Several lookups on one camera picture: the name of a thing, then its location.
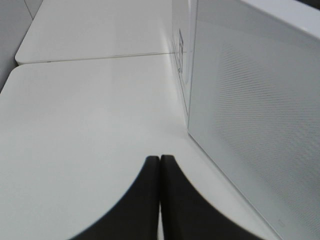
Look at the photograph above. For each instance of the white microwave door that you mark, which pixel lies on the white microwave door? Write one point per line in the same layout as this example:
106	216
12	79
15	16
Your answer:
255	105

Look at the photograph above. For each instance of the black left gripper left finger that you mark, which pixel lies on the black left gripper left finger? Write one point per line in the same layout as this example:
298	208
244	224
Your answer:
136	215

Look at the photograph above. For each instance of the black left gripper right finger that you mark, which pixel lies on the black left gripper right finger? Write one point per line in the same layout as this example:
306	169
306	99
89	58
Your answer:
186	215

